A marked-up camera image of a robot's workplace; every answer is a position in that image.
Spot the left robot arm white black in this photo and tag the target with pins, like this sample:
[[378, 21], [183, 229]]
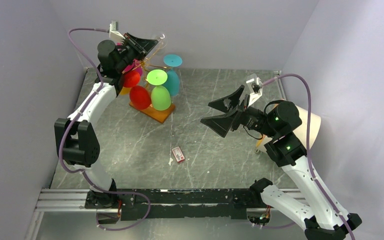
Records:
[[77, 146]]

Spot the small red white card box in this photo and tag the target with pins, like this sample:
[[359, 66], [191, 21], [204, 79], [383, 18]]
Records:
[[178, 154]]

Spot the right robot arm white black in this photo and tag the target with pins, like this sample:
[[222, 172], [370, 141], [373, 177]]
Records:
[[322, 217]]

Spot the blue plastic wine glass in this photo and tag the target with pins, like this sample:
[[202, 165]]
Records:
[[172, 83]]

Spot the gold wire wine glass rack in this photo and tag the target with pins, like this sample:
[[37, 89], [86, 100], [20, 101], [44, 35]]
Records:
[[151, 87]]

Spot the orange plastic wine glass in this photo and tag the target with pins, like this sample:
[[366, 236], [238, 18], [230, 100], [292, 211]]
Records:
[[125, 91]]

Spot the pink plastic wine glass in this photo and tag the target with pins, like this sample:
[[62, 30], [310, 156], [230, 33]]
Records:
[[135, 66]]

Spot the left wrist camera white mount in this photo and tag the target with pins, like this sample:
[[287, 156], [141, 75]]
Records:
[[113, 32]]

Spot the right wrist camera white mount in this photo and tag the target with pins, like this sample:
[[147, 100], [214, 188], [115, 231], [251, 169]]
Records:
[[255, 87]]

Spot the red plastic wine glass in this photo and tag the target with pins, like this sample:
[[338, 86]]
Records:
[[138, 95]]

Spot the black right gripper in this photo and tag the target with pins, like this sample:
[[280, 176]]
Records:
[[221, 124]]

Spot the aluminium frame rail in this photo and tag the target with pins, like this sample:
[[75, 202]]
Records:
[[289, 147]]

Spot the cream drum-shaped toy box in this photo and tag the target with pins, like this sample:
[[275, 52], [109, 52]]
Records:
[[300, 132]]

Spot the green plastic wine glass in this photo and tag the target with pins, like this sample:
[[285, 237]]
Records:
[[160, 97]]

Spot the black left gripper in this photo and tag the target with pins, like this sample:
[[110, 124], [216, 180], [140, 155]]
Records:
[[144, 45]]

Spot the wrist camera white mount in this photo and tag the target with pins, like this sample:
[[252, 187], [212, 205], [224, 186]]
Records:
[[113, 32], [255, 87]]

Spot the clear wine glass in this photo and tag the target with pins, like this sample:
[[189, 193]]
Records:
[[161, 40]]

